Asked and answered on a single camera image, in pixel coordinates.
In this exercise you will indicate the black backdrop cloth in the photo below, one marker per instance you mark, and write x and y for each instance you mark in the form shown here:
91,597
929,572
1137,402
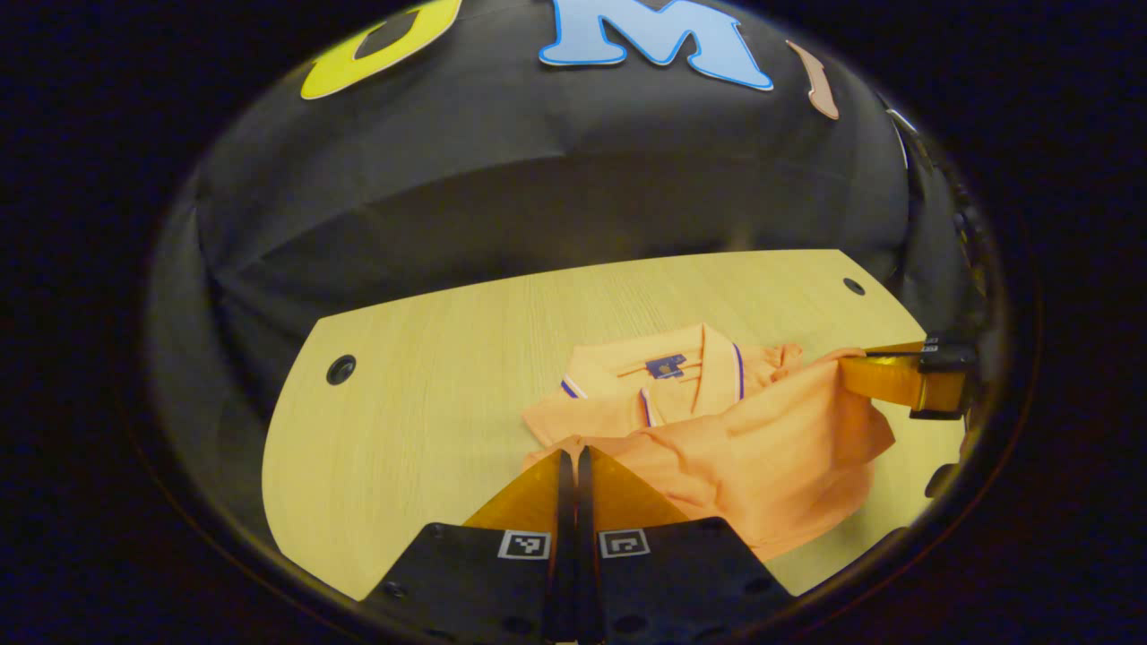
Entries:
538,179

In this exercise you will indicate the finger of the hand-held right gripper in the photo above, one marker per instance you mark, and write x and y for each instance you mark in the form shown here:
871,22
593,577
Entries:
950,349
941,390

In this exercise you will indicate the orange T-shirt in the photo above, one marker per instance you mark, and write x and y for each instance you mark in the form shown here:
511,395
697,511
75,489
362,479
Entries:
762,448

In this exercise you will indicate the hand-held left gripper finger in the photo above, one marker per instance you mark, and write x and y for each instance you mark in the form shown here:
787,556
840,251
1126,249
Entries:
564,537
584,537

